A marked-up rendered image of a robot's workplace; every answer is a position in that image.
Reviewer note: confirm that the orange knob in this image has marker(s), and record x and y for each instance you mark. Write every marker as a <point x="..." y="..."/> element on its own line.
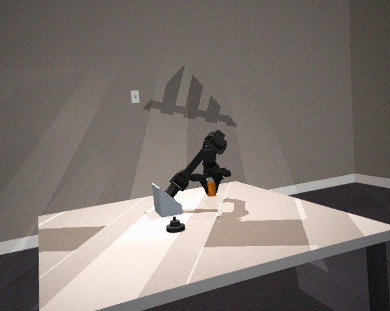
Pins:
<point x="211" y="189"/>

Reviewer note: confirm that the dark grey round pedestal with shaft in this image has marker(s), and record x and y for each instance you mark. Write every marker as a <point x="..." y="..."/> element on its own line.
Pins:
<point x="175" y="226"/>

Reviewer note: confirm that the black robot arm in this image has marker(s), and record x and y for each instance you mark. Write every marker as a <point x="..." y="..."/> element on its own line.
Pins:
<point x="213" y="143"/>

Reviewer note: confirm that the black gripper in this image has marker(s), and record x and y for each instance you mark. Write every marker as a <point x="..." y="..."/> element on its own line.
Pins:
<point x="202" y="177"/>

